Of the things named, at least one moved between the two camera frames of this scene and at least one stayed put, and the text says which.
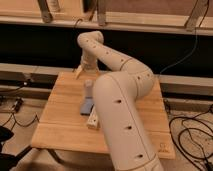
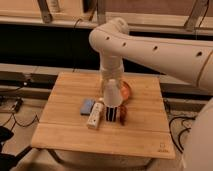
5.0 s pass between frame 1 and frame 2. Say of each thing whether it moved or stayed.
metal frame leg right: stayed
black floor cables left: stayed
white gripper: moved
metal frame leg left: stayed
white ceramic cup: moved
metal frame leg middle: stayed
